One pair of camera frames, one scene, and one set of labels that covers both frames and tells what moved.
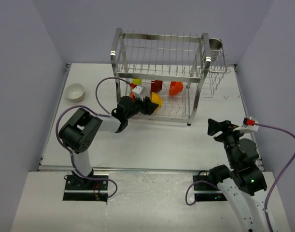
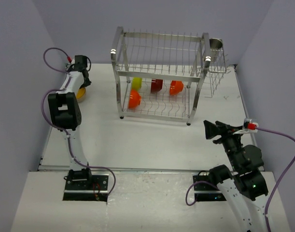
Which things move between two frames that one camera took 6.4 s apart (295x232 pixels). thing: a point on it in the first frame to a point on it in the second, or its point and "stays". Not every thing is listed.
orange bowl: [175, 88] stays
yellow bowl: [156, 99] to [80, 93]
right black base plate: [205, 192] stays
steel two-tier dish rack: [170, 69] stays
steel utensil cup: [215, 45] stays
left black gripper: [147, 107] to [86, 84]
